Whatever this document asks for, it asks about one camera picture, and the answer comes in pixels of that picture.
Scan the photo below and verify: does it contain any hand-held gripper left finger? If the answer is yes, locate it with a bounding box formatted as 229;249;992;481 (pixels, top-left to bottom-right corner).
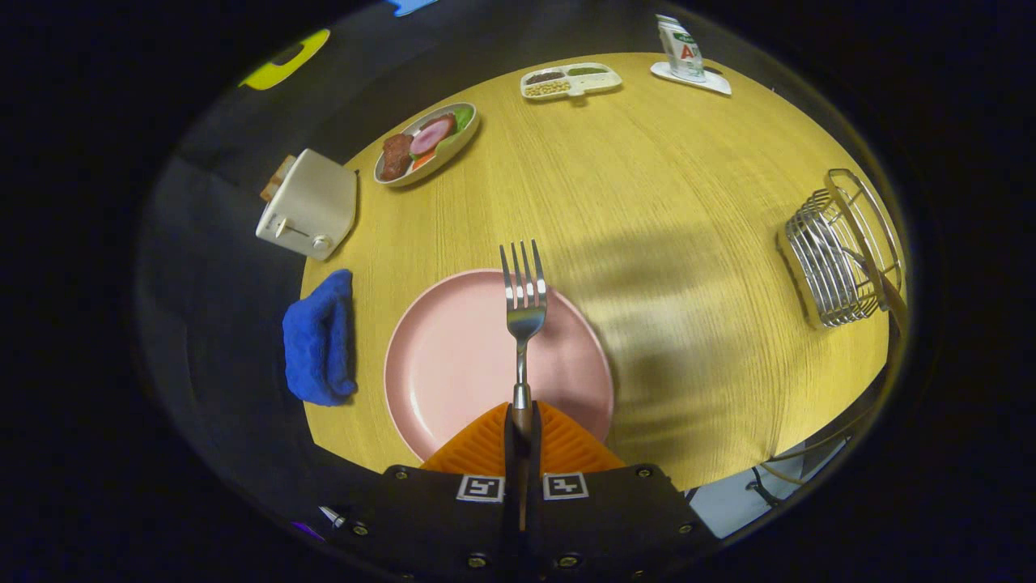
324;401;523;583

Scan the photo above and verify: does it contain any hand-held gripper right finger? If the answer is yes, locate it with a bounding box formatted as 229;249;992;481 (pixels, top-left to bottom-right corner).
524;401;721;583

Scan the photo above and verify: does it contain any metal fork with dark handle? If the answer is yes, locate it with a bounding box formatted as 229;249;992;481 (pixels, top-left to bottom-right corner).
499;240;549;531

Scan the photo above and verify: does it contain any pink plate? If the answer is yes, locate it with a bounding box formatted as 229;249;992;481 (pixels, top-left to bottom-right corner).
384;269;614;464

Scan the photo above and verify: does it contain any blue cloth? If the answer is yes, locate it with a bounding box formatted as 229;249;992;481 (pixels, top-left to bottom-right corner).
282;269;359;407

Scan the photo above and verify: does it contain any white toaster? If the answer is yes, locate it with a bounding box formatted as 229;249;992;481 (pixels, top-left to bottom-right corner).
256;148;359;262

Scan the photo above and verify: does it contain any oval plate of food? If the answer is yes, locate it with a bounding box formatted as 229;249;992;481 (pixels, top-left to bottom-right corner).
373;102;480;189

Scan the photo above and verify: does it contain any toast slice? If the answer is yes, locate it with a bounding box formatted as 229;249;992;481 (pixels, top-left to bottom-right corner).
259;154;296;202

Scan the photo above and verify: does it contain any white divided dish of beans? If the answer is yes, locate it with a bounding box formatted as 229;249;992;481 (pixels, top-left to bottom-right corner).
520;62;623;100

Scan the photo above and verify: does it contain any white square coaster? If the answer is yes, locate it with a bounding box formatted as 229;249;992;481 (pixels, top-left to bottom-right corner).
650;62;732;97

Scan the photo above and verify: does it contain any white bottle with green label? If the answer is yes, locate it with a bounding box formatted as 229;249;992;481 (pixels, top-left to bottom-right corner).
656;14;707;83

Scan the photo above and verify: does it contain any black floor cable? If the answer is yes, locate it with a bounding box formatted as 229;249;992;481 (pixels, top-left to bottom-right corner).
746;421;875;507

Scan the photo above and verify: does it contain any metal wire drain rack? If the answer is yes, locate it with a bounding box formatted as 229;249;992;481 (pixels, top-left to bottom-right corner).
777;168;906;329

